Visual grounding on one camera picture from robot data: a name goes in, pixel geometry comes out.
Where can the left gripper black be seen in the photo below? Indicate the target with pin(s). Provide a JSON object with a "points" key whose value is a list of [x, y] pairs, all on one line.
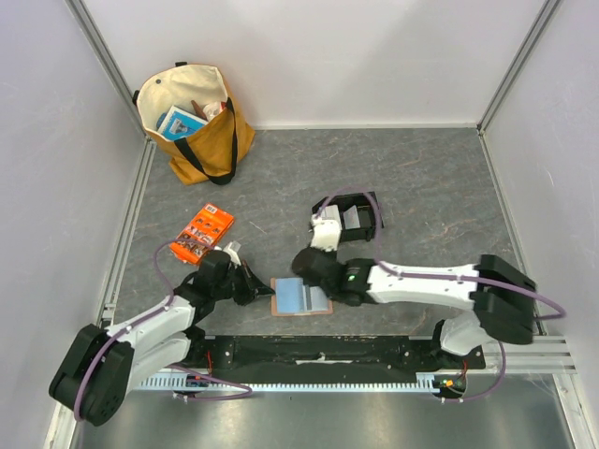
{"points": [[253, 287]]}

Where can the mustard canvas tote bag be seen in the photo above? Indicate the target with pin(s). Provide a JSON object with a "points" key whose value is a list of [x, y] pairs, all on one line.
{"points": [[212, 152]]}

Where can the slotted cable duct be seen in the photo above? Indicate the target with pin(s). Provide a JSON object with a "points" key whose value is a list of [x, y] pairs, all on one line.
{"points": [[178, 381]]}

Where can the brown item in bag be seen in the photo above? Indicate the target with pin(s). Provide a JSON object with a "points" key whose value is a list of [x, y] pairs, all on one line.
{"points": [[198, 110]]}

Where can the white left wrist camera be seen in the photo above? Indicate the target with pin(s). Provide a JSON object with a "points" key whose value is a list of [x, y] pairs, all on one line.
{"points": [[232, 249]]}

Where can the white card stack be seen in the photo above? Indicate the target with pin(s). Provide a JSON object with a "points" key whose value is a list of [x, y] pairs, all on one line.
{"points": [[331, 212]]}

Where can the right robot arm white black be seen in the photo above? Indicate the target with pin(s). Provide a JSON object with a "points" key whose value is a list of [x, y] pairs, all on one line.
{"points": [[491, 295]]}

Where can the blue white book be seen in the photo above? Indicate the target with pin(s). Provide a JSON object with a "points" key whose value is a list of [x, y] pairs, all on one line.
{"points": [[178, 123]]}

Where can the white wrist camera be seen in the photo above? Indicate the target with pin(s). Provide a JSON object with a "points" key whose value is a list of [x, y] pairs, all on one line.
{"points": [[232, 249], [326, 234]]}

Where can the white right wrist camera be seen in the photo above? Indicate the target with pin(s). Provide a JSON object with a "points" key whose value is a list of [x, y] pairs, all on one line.
{"points": [[326, 234]]}

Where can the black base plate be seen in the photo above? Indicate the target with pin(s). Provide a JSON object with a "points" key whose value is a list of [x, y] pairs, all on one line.
{"points": [[324, 359]]}

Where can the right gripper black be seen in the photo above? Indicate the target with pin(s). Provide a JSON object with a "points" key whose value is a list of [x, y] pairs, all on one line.
{"points": [[344, 220]]}

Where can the black plastic bin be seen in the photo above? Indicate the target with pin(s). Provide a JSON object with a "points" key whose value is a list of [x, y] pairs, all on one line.
{"points": [[358, 213]]}

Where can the brown leather card holder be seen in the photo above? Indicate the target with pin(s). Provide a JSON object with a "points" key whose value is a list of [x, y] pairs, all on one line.
{"points": [[288, 298]]}

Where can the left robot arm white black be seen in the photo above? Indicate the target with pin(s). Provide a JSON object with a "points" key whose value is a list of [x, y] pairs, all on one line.
{"points": [[102, 365]]}

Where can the orange product box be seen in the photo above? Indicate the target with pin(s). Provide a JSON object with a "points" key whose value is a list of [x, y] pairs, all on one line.
{"points": [[203, 232]]}

